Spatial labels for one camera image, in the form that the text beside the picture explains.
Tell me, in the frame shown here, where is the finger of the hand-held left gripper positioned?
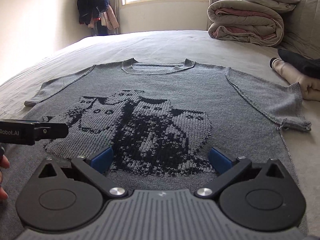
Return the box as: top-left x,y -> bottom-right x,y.
34,122 -> 69,142

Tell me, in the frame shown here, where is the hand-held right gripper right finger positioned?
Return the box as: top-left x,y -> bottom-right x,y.
195,147 -> 284,198

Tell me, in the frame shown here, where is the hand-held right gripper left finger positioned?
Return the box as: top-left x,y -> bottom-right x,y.
37,147 -> 127,198

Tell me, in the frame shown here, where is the grey knit cat-pattern sweater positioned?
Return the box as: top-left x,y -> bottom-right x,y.
5,58 -> 312,238

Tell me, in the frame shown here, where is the person's left hand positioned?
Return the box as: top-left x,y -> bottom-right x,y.
0,155 -> 10,200

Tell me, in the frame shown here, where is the cream garment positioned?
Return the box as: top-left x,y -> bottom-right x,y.
269,58 -> 320,101

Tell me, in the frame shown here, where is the black garment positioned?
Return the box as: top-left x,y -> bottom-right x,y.
277,49 -> 320,85

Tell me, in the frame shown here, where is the pink hanging coat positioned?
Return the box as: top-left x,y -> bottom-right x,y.
100,4 -> 119,30

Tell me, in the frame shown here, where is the bed with grey sheet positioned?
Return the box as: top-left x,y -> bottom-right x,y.
0,29 -> 320,240

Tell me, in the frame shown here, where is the dark blue hanging jacket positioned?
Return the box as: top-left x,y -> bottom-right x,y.
77,0 -> 109,26

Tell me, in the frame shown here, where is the folded grey and pink quilt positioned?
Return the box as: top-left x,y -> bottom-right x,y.
207,0 -> 297,48

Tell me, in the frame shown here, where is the grey quilted headboard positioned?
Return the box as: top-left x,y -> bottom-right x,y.
275,0 -> 320,60

